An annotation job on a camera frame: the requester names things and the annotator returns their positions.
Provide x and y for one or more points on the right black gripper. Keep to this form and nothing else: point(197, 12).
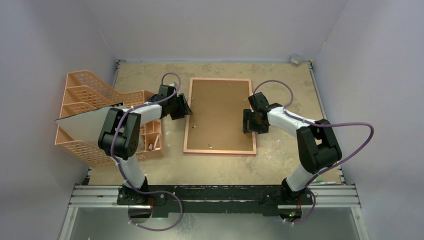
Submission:
point(250, 122)

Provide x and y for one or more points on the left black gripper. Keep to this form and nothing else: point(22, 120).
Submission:
point(183, 109)

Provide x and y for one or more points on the brown cardboard backing board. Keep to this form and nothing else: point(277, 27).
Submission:
point(218, 116)

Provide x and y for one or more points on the pink wooden photo frame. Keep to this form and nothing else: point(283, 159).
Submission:
point(187, 132)

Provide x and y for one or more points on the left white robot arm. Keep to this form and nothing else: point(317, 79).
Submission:
point(133, 178)

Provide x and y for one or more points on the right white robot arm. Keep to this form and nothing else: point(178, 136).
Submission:
point(317, 144)

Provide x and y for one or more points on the white marker in organizer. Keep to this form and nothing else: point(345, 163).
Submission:
point(153, 144)

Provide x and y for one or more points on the small clear jar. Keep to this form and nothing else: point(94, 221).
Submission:
point(296, 59)

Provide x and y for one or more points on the grey paper sheet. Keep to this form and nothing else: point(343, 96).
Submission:
point(100, 127)

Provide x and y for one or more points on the orange plastic desk organizer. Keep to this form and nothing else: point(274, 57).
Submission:
point(84, 91)

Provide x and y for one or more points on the black mounting rail base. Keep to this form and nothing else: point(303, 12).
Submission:
point(267, 200)

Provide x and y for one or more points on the aluminium table frame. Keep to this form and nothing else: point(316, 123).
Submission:
point(336, 217)

